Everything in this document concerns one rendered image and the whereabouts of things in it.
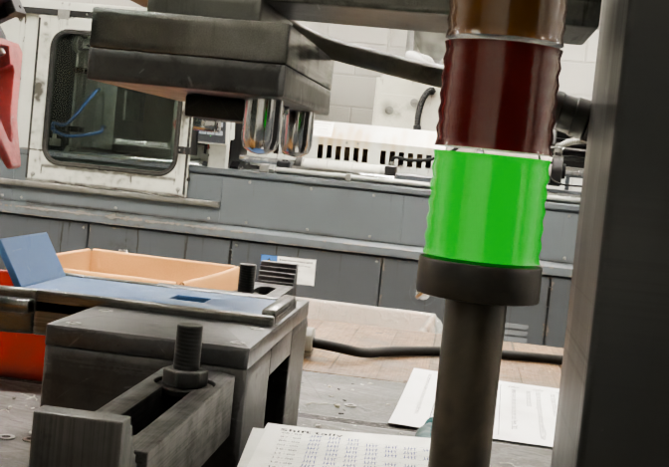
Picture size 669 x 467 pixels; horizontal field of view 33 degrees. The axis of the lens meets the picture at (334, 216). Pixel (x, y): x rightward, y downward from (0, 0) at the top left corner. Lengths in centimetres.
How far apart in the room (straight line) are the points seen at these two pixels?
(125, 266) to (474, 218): 318
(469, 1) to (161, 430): 19
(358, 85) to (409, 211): 212
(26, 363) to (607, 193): 45
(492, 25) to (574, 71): 672
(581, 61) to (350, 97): 143
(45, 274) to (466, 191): 38
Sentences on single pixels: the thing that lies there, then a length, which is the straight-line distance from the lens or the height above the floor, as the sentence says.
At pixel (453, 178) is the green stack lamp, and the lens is 35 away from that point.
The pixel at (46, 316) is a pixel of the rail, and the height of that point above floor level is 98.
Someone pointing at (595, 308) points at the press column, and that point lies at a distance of 56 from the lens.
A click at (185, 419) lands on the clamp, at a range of 44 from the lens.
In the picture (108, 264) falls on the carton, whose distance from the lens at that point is 353.
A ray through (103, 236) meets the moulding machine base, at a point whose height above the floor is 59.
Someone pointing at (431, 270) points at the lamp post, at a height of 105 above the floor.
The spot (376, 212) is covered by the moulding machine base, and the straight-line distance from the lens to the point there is 511.
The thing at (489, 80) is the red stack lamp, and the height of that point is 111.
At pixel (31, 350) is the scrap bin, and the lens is 83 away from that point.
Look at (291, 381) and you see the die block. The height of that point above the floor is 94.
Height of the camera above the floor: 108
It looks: 3 degrees down
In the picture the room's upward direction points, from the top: 6 degrees clockwise
